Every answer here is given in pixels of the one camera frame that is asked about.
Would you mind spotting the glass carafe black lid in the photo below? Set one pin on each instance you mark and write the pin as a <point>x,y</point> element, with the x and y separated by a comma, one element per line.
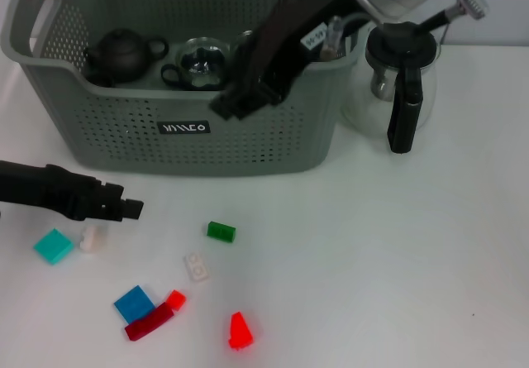
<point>405,95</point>

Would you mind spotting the red sloped toy brick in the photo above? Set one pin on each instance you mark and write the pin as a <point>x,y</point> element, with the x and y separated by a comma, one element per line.
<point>239,333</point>

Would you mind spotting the blue toy brick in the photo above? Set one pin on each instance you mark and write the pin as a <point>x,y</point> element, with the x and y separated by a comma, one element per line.
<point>133,302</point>

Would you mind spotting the pale pink toy brick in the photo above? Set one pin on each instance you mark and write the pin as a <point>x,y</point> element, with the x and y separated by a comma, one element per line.
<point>93,240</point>

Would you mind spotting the small orange-red toy brick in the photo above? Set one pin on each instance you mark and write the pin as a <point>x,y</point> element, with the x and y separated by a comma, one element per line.
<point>177,299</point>

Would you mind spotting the clear white toy brick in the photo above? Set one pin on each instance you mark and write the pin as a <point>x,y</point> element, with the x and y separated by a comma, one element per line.
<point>196,266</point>

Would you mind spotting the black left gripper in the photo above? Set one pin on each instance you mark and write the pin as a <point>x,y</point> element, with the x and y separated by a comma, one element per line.
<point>45,187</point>

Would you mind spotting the green toy brick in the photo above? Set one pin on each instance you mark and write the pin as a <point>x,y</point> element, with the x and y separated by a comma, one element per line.
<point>221,231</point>

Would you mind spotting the teal toy brick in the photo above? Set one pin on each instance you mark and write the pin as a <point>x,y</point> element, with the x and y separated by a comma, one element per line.
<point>53,246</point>

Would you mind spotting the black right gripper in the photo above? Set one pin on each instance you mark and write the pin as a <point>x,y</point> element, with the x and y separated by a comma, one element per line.
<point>289,33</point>

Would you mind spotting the black clay teapot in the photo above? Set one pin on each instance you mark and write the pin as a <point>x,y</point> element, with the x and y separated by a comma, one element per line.
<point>120,54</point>

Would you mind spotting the dark red long brick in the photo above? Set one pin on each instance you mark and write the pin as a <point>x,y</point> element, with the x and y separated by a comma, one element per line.
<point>149,321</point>

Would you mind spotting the grey perforated storage bin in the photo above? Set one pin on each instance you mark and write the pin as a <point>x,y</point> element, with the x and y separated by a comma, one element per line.
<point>124,136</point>

